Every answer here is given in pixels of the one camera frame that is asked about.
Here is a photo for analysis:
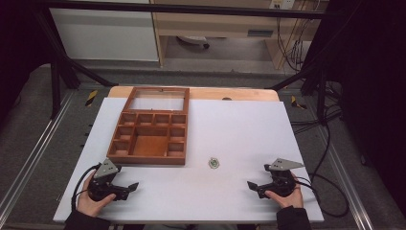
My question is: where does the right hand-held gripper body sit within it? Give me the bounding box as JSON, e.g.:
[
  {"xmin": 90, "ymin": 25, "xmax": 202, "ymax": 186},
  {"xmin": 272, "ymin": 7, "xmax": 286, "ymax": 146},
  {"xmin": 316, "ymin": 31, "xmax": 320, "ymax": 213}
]
[{"xmin": 263, "ymin": 157, "xmax": 305, "ymax": 198}]

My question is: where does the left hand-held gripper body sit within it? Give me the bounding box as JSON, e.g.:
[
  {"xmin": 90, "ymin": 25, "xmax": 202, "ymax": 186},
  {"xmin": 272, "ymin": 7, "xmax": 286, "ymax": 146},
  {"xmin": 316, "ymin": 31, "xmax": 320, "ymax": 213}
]
[{"xmin": 87, "ymin": 158, "xmax": 129, "ymax": 202}]

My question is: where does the person's right hand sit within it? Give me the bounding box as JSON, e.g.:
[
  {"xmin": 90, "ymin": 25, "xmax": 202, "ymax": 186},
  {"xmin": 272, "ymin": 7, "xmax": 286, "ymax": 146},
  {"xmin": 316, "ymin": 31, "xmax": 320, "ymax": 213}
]
[{"xmin": 264, "ymin": 172, "xmax": 305, "ymax": 210}]

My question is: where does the person's left hand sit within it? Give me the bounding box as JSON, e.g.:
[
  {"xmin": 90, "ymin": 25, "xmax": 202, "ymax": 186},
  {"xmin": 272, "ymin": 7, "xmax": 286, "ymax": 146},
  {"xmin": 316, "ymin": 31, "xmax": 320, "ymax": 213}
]
[{"xmin": 76, "ymin": 170, "xmax": 117, "ymax": 219}]

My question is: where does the wooden compartment box with glass lid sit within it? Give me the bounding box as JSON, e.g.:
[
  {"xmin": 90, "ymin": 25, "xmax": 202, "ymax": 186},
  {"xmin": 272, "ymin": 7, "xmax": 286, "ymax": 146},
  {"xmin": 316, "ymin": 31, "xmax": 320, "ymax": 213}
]
[{"xmin": 106, "ymin": 86, "xmax": 191, "ymax": 167}]

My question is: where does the white board mat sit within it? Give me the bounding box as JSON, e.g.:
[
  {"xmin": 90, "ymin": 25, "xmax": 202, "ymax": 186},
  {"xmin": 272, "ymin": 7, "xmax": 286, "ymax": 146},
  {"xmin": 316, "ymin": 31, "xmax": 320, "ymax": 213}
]
[{"xmin": 52, "ymin": 97, "xmax": 326, "ymax": 224}]

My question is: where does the yellow black tape strip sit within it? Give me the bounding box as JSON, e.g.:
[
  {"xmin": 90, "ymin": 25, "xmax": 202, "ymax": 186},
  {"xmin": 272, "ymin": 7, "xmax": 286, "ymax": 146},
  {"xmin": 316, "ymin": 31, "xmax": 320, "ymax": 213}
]
[
  {"xmin": 290, "ymin": 95, "xmax": 308, "ymax": 111},
  {"xmin": 84, "ymin": 89, "xmax": 99, "ymax": 107}
]

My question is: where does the dark curtain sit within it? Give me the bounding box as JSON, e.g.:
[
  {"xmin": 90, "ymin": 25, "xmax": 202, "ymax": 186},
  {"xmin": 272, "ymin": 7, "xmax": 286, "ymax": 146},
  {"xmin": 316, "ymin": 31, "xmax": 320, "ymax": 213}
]
[
  {"xmin": 0, "ymin": 0, "xmax": 54, "ymax": 126},
  {"xmin": 305, "ymin": 0, "xmax": 406, "ymax": 219}
]

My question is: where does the white cabinet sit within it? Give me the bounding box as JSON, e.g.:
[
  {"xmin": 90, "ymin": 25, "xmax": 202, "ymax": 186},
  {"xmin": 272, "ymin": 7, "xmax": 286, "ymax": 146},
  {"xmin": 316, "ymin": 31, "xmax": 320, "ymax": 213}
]
[{"xmin": 48, "ymin": 0, "xmax": 160, "ymax": 62}]

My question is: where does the office chair base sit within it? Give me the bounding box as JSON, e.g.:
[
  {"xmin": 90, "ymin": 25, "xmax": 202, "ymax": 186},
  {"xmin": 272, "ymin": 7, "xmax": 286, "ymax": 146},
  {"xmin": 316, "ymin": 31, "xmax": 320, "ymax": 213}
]
[{"xmin": 175, "ymin": 34, "xmax": 211, "ymax": 50}]

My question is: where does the light wooden desk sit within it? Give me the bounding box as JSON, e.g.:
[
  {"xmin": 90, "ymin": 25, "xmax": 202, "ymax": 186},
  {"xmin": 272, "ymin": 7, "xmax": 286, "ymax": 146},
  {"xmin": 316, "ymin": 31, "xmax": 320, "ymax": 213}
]
[{"xmin": 149, "ymin": 0, "xmax": 329, "ymax": 70}]

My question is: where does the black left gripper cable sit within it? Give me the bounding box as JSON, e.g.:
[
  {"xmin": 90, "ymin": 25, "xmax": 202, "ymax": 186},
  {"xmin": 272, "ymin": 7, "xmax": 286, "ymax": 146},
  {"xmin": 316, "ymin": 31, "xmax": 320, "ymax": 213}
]
[{"xmin": 70, "ymin": 163, "xmax": 102, "ymax": 213}]

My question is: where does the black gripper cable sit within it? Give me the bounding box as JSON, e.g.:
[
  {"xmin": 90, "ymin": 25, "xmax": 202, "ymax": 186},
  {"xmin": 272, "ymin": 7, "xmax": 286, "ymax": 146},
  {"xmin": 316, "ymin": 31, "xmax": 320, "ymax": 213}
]
[
  {"xmin": 70, "ymin": 163, "xmax": 102, "ymax": 213},
  {"xmin": 296, "ymin": 123, "xmax": 350, "ymax": 219}
]

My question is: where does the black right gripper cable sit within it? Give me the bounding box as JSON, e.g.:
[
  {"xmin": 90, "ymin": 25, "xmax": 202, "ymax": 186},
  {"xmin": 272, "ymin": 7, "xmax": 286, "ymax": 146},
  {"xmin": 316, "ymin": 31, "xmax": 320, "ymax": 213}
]
[{"xmin": 296, "ymin": 123, "xmax": 350, "ymax": 219}]

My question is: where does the aluminium floor rail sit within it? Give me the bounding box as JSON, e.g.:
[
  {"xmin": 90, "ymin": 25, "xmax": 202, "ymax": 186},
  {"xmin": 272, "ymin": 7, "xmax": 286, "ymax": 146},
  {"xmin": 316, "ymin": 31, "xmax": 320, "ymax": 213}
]
[
  {"xmin": 0, "ymin": 89, "xmax": 78, "ymax": 217},
  {"xmin": 314, "ymin": 126, "xmax": 375, "ymax": 230}
]

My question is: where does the bundle of hanging black cables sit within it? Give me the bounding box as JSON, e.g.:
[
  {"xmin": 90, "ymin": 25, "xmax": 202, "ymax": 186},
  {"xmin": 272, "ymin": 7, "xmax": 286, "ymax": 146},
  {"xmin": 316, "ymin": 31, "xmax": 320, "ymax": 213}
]
[{"xmin": 275, "ymin": 12, "xmax": 315, "ymax": 73}]

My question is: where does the white wall socket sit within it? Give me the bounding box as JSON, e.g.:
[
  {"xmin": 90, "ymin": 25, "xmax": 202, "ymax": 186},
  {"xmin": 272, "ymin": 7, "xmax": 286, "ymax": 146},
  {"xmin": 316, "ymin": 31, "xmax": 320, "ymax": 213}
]
[{"xmin": 268, "ymin": 0, "xmax": 296, "ymax": 11}]

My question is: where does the black metal frame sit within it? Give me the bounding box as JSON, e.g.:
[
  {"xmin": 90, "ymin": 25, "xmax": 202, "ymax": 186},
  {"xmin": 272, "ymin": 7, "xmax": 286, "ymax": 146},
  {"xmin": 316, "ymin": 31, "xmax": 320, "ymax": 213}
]
[{"xmin": 32, "ymin": 0, "xmax": 365, "ymax": 126}]

